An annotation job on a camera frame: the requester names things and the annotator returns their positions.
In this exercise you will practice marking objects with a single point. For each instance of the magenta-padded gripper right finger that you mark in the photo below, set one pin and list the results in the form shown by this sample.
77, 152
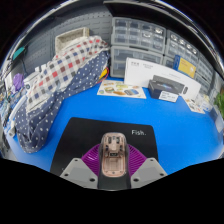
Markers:
138, 163

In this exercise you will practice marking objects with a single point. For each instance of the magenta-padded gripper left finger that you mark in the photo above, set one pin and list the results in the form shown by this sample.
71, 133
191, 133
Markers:
88, 163

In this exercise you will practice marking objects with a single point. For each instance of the transparent pink computer mouse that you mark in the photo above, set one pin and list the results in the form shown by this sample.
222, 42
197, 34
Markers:
114, 156

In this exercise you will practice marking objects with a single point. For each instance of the black mouse pad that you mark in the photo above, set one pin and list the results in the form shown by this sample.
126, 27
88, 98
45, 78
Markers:
83, 136

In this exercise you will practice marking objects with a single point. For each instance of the navy polka dot cloth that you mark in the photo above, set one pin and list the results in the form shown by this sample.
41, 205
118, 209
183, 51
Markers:
40, 123

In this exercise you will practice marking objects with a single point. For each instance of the small black box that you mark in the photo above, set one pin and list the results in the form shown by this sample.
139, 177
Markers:
160, 90

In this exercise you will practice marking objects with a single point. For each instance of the long white keyboard box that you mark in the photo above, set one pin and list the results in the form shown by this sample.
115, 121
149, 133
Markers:
140, 73

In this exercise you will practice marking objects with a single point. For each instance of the small yellow object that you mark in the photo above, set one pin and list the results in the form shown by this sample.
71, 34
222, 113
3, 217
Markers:
104, 73

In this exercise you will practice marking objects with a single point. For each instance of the red blue checkered cloth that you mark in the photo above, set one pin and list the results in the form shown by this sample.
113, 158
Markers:
63, 70

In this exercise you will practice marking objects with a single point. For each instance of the yellow and blue box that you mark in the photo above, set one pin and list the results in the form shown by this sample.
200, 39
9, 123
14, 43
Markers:
186, 67

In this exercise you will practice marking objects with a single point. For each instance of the purple object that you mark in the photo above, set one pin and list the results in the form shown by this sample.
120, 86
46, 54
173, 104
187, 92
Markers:
18, 81

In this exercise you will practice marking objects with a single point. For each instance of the white woven basket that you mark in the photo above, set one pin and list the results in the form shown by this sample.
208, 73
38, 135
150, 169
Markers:
71, 36

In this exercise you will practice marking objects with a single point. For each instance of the dark wall shelf unit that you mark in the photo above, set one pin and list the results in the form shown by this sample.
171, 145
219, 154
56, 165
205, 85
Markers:
140, 10

